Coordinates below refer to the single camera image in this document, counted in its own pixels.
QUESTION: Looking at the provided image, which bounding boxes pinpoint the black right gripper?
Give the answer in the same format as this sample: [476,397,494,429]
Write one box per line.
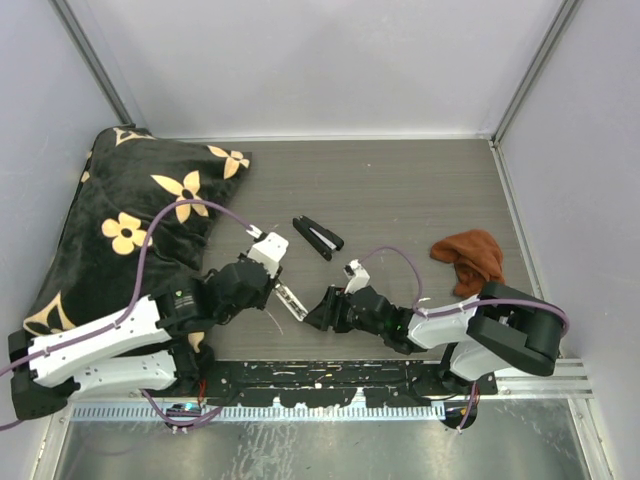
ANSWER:
[303,285,386,337]

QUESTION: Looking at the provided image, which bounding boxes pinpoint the black floral cushion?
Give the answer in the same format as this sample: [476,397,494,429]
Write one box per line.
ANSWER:
[23,126,252,337]

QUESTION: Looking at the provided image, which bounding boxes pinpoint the orange brown cloth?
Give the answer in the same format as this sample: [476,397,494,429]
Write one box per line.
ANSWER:
[430,229,506,298]

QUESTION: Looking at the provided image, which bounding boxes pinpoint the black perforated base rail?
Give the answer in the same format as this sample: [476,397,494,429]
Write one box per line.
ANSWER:
[140,358,471,411]

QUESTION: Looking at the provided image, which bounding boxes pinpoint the black stapler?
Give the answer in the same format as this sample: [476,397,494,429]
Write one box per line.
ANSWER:
[292,215,345,261]

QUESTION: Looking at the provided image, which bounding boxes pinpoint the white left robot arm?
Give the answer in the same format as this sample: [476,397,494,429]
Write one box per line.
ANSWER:
[4,232,289,421]

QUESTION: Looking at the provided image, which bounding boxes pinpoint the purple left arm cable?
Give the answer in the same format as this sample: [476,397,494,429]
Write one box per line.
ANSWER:
[0,199,263,433]

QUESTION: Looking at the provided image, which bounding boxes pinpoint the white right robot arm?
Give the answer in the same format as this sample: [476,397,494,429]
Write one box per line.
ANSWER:
[303,260,569,394]

